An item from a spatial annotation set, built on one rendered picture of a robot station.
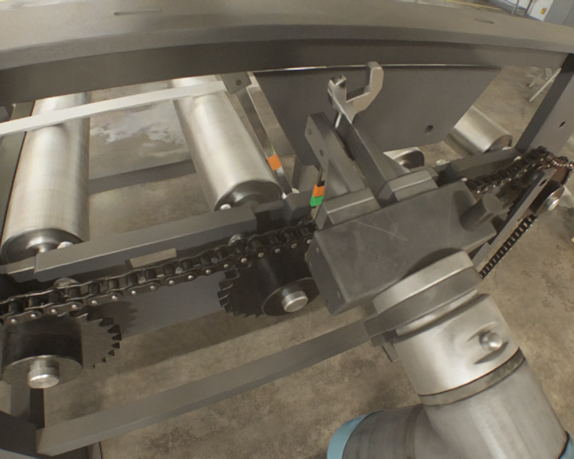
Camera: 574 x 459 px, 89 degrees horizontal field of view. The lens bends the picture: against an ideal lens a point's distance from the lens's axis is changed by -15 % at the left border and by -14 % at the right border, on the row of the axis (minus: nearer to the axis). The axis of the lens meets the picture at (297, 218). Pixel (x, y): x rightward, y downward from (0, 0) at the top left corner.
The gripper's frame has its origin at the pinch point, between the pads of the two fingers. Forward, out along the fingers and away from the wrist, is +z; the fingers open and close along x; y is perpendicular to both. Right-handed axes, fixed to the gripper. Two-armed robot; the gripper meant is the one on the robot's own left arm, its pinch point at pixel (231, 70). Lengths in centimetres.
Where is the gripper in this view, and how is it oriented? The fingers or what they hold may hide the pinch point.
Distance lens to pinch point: 39.0
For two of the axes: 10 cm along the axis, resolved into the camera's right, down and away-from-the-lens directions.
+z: 3.4, 7.0, 6.3
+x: 3.3, 5.3, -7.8
